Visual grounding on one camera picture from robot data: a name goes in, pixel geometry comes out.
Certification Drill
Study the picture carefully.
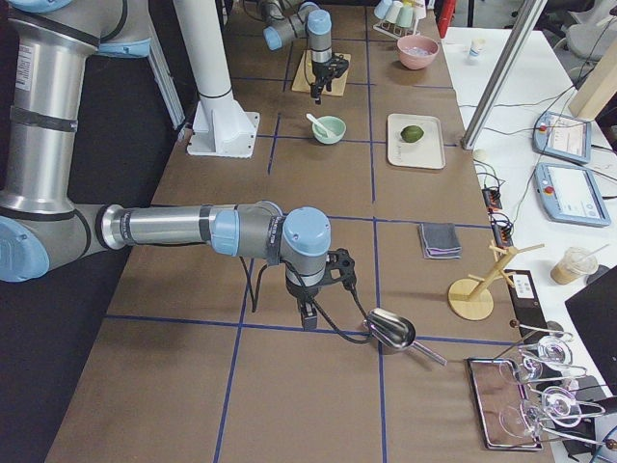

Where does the upper teach pendant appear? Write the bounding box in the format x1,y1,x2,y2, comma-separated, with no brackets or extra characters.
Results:
532,111,592,165

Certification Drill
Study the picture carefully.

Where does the iced coffee cup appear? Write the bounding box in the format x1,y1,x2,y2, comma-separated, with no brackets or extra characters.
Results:
550,244,608,285

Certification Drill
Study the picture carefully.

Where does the metal scoop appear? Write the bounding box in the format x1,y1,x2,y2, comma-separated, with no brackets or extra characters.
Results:
365,308,447,367

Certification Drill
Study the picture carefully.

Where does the lower teach pendant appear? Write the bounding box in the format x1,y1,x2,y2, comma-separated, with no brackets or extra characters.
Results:
534,163,611,228

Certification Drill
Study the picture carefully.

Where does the green avocado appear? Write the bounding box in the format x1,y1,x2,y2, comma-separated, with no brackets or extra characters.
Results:
400,125,424,144

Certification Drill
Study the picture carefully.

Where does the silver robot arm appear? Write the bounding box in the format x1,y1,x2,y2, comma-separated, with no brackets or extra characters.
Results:
256,1,348,104
1,1,334,330

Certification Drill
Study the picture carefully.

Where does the white plastic spoon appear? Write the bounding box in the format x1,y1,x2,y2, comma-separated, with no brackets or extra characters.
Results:
306,113,335,138

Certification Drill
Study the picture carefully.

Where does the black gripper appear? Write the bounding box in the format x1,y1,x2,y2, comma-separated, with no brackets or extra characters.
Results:
284,262,319,330
310,61,333,104

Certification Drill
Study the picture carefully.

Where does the shiny metal tray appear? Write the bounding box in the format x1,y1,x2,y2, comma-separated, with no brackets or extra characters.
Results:
466,357,543,452

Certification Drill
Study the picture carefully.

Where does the wooden cutting board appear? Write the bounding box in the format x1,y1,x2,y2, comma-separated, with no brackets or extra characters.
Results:
291,49,350,96

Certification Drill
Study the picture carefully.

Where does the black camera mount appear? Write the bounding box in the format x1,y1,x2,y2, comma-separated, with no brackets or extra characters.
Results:
322,248,357,291
326,54,349,96

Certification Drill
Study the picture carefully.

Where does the grey folded cloth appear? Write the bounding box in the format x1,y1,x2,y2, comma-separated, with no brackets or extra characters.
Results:
418,222,462,259

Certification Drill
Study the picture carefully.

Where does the cup rack with cups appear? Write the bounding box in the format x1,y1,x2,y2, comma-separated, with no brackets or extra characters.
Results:
372,0,427,39

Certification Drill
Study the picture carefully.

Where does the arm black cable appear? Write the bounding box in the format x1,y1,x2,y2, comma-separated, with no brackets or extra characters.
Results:
238,255,382,343

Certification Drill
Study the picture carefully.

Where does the aluminium frame post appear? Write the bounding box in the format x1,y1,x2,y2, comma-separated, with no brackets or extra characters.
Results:
461,0,548,150

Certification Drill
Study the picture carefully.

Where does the pink bowl with ice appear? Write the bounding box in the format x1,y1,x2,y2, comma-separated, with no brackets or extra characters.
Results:
396,35,440,70

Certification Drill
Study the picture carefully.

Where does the black box with label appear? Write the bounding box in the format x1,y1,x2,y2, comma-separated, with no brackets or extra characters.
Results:
507,269,547,328

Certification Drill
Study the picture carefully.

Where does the teach pendant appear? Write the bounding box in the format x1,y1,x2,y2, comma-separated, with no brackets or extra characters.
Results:
534,163,611,228
532,111,592,165

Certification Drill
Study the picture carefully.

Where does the cream rabbit tray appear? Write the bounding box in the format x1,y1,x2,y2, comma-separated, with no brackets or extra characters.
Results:
387,113,445,170

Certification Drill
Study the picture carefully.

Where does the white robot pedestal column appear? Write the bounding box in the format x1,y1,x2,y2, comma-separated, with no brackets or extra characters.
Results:
174,0,259,158

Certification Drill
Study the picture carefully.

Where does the mint green bowl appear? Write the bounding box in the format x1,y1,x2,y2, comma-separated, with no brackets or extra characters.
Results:
311,116,347,145

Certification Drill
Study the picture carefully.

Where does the wooden mug tree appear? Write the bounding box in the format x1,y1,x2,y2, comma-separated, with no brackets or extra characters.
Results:
447,241,545,321

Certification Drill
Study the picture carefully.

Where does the black power strip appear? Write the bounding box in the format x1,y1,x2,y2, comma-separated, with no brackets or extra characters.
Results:
481,186,514,248

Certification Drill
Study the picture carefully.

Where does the glass on rack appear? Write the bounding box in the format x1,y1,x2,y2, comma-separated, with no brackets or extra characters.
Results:
519,336,574,382
498,387,582,438

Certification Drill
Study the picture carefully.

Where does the paper cup blue stripe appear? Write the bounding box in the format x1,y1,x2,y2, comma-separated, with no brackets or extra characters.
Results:
468,38,486,61

